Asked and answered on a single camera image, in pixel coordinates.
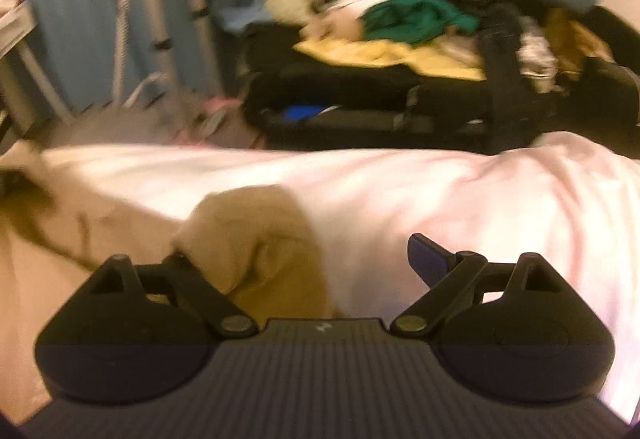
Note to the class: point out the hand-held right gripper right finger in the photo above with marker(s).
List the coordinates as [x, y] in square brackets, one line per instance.
[429, 259]

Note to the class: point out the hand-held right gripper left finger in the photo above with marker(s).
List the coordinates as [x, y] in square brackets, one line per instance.
[186, 275]

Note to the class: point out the tan garment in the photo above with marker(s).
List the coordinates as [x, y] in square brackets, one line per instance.
[240, 239]

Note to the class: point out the pile of mixed clothes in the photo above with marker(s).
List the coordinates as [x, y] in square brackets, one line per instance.
[75, 9]

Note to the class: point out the green garment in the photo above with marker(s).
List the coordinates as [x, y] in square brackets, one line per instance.
[417, 21]

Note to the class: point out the grey metal table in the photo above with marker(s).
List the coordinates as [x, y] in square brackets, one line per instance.
[20, 54]

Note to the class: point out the white bed sheet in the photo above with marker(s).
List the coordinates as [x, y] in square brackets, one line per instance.
[450, 199]

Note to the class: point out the black suitcase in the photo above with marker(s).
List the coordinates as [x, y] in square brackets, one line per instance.
[380, 94]

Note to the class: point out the brown garment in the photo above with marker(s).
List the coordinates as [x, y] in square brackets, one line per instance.
[575, 41]

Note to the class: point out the white garment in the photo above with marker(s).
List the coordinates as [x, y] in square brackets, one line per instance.
[345, 9]

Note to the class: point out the yellow garment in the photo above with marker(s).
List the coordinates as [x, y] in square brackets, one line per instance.
[400, 55]

